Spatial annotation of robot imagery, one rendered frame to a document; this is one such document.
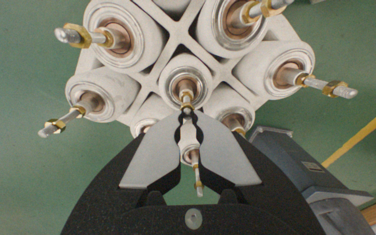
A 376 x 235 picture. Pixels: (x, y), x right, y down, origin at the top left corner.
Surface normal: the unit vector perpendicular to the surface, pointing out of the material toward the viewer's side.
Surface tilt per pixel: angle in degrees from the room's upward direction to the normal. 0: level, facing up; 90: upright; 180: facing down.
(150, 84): 0
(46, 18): 0
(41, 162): 0
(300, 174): 90
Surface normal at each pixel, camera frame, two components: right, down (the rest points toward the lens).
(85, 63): 0.03, 0.52
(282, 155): -0.55, -0.71
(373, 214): -0.98, -0.16
